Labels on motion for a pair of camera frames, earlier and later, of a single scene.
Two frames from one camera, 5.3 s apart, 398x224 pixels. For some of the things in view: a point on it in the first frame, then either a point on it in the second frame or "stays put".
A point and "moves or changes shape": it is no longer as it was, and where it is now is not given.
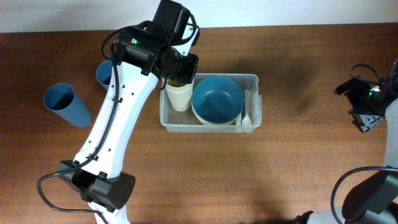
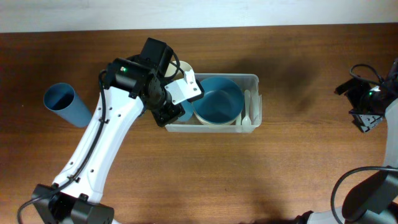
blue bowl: [217, 99] stays put
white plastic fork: [238, 121] stays put
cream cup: [180, 91] moves or changes shape
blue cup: [103, 73] moves or changes shape
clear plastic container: [229, 102] stays put
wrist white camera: [184, 48] to [183, 89]
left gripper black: [189, 72] to [165, 117]
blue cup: [60, 98] stays put
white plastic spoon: [247, 121] stays put
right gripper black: [363, 122] stays put
